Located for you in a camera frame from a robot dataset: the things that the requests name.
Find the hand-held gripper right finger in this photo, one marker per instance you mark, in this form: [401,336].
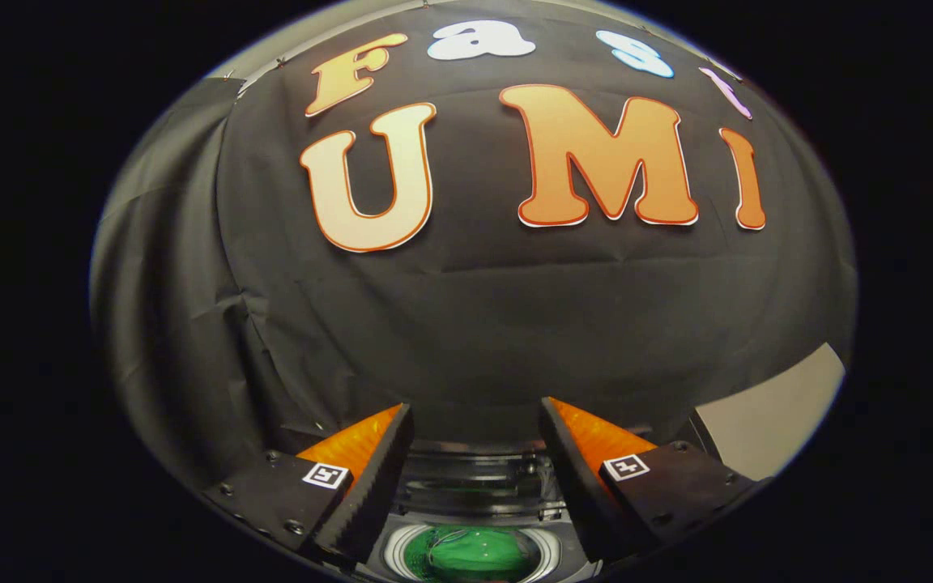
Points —
[568,478]

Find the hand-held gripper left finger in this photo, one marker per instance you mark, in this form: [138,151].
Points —
[381,478]

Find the dark washing machine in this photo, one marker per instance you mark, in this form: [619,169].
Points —
[392,555]

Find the dark washing machine lid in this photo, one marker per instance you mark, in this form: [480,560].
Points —
[475,486]

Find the green polo shirt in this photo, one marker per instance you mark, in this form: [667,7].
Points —
[475,555]

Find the black backdrop cloth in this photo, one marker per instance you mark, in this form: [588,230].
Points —
[475,324]

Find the row of black cloth clips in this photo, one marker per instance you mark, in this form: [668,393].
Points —
[280,62]

